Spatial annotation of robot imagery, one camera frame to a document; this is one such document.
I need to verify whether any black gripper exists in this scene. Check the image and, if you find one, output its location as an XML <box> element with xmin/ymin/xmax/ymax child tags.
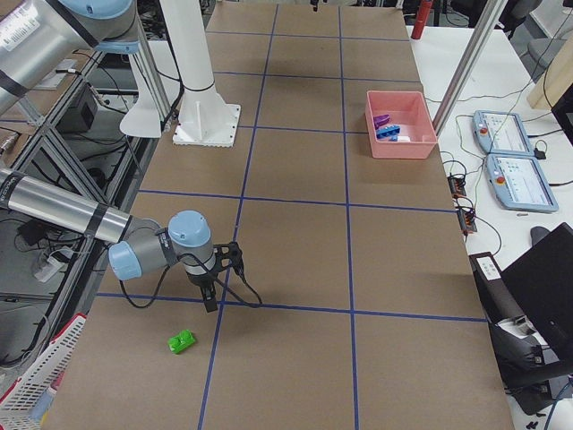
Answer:
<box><xmin>185</xmin><ymin>241</ymin><xmax>245</xmax><ymax>313</ymax></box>

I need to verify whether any green toy block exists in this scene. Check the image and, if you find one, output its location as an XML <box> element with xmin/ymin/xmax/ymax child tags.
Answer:
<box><xmin>167</xmin><ymin>330</ymin><xmax>196</xmax><ymax>355</ymax></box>

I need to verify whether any long blue toy block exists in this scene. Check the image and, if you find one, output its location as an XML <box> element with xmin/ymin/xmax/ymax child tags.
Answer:
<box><xmin>375</xmin><ymin>125</ymin><xmax>401</xmax><ymax>140</ymax></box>

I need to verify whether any purple toy block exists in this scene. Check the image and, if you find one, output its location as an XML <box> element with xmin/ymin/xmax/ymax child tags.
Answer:
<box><xmin>372</xmin><ymin>114</ymin><xmax>391</xmax><ymax>129</ymax></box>

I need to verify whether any pink plastic box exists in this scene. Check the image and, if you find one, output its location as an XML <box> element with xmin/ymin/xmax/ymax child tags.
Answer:
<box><xmin>364</xmin><ymin>90</ymin><xmax>438</xmax><ymax>159</ymax></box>

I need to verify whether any white plastic basket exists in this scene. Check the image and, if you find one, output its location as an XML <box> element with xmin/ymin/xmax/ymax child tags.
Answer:
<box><xmin>1</xmin><ymin>314</ymin><xmax>87</xmax><ymax>429</ymax></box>

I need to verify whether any lower teach pendant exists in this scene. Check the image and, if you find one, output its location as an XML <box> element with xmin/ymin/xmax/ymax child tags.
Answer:
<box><xmin>485</xmin><ymin>153</ymin><xmax>559</xmax><ymax>213</ymax></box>

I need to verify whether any teach pendant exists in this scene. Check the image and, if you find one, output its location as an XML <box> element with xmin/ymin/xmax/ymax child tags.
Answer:
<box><xmin>485</xmin><ymin>153</ymin><xmax>559</xmax><ymax>213</ymax></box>
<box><xmin>472</xmin><ymin>110</ymin><xmax>534</xmax><ymax>155</ymax></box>

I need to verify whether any upper teach pendant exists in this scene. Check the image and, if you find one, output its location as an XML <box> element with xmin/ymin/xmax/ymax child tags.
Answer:
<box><xmin>472</xmin><ymin>110</ymin><xmax>534</xmax><ymax>155</ymax></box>

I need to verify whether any black laptop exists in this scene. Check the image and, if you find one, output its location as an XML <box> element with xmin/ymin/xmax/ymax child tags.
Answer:
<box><xmin>501</xmin><ymin>222</ymin><xmax>572</xmax><ymax>359</ymax></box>

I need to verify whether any red cylinder bottle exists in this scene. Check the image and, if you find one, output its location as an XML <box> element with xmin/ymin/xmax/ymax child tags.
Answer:
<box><xmin>411</xmin><ymin>0</ymin><xmax>433</xmax><ymax>40</ymax></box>

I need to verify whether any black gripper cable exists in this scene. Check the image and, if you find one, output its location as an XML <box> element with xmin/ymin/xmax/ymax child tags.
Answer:
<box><xmin>116</xmin><ymin>253</ymin><xmax>264</xmax><ymax>310</ymax></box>

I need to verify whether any aluminium frame post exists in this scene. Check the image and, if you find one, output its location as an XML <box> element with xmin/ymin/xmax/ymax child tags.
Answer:
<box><xmin>432</xmin><ymin>0</ymin><xmax>507</xmax><ymax>136</ymax></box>

